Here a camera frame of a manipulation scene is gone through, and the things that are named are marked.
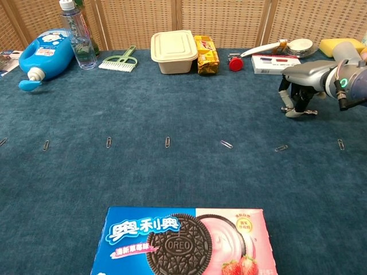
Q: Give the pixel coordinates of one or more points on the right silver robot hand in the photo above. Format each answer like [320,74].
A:
[306,73]

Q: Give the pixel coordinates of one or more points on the silver paper clip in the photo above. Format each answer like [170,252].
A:
[226,144]
[108,142]
[46,145]
[3,141]
[281,148]
[167,142]
[340,144]

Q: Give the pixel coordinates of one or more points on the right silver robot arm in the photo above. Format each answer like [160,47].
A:
[355,83]

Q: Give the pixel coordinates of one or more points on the green hand brush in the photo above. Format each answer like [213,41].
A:
[119,64]

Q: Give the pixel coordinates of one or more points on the yellow sponge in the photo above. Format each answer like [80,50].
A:
[328,46]

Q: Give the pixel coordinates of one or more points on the white card box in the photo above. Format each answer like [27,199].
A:
[269,64]

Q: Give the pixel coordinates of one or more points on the translucent squeeze bottle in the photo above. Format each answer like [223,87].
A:
[345,51]

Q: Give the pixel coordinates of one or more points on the white plastic spoon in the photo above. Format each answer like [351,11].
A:
[261,50]

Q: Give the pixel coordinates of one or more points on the red push button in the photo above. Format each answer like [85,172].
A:
[236,63]

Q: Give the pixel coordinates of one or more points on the woven wooden folding screen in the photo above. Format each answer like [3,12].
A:
[223,20]

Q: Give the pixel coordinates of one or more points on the yellow snack packet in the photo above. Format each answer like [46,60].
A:
[207,55]

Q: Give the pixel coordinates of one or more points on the beige lidded lunch box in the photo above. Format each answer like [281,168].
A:
[173,48]

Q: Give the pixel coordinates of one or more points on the blue pink Oreo box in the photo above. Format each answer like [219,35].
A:
[177,243]

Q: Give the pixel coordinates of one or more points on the green tea bottle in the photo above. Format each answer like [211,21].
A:
[91,34]

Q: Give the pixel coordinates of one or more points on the clear water bottle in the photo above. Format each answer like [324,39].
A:
[80,43]

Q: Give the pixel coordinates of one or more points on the blue detergent pump bottle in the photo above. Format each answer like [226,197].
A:
[48,57]

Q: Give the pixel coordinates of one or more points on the blister pack of clips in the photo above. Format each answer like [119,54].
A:
[7,61]

